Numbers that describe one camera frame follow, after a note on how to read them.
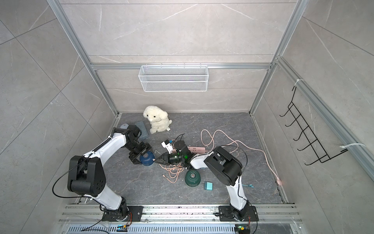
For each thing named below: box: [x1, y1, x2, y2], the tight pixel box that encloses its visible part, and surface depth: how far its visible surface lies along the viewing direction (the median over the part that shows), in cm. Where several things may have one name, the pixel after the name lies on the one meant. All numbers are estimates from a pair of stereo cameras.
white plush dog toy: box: [143, 105, 173, 135], surface depth 97 cm
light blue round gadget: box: [120, 123, 130, 130], surface depth 103 cm
